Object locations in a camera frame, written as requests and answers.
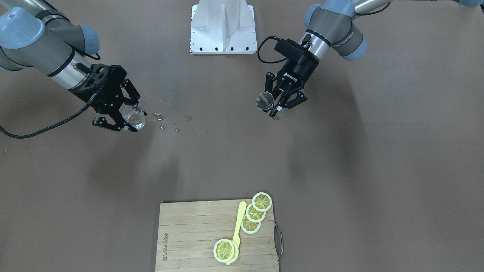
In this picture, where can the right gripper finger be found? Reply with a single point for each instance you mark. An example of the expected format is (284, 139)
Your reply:
(113, 123)
(131, 91)

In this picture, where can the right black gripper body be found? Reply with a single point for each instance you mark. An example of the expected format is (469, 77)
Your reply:
(114, 99)

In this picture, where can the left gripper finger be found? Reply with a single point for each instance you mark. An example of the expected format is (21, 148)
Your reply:
(288, 100)
(272, 84)

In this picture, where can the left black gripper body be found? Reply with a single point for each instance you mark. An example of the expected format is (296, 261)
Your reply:
(301, 68)

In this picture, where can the small clear glass cup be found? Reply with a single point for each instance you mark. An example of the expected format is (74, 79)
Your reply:
(134, 115)

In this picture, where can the steel jigger measuring cup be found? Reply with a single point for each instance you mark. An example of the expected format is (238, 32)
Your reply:
(265, 102)

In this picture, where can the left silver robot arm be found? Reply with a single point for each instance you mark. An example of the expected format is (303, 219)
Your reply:
(329, 25)

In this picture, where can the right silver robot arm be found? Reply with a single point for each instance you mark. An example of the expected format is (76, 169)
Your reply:
(36, 34)

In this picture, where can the lemon slice far end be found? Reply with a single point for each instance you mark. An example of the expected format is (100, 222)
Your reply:
(262, 201)

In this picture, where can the lemon slice middle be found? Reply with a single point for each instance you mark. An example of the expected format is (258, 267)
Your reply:
(254, 215)

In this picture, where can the lemon slice near spoon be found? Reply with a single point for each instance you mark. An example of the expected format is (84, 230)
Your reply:
(250, 227)

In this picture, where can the bamboo cutting board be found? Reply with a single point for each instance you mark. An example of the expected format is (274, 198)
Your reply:
(188, 231)

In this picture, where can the yellow plastic spoon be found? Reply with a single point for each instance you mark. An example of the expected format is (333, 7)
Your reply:
(236, 236)

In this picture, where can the lemon slice on spoon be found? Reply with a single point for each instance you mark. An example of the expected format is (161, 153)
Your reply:
(225, 251)

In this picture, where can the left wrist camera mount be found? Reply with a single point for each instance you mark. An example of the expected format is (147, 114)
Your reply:
(290, 50)

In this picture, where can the white pedestal column base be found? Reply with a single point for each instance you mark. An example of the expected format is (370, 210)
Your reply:
(222, 27)

